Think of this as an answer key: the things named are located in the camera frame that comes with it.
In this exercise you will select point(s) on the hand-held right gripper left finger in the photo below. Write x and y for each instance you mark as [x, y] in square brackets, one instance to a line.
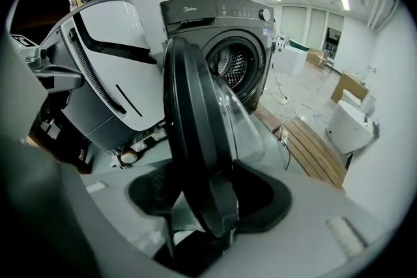
[153, 192]

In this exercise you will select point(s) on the wooden slat platform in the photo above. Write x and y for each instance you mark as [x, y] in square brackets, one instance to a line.
[309, 153]

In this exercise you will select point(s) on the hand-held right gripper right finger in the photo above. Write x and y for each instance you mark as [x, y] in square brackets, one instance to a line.
[264, 202]

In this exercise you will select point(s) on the brown cardboard box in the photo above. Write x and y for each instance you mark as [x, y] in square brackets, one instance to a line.
[347, 88]
[316, 58]

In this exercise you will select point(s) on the dark grey washing machine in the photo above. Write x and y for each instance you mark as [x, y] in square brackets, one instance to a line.
[234, 26]

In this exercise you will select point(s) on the white and grey robot body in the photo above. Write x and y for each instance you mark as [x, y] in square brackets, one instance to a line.
[110, 68]

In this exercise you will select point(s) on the white round cabinet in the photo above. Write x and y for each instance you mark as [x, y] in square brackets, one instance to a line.
[350, 128]

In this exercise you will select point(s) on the white power strip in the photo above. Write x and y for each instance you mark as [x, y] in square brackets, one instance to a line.
[284, 100]

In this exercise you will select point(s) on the black round washing machine door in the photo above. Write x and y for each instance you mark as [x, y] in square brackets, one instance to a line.
[192, 114]

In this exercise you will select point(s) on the black wall screen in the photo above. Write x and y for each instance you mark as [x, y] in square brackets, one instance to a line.
[334, 35]

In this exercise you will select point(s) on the white counter with green top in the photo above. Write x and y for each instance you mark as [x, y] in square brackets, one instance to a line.
[291, 57]

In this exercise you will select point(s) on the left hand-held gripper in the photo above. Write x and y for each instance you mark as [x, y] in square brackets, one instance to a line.
[36, 55]

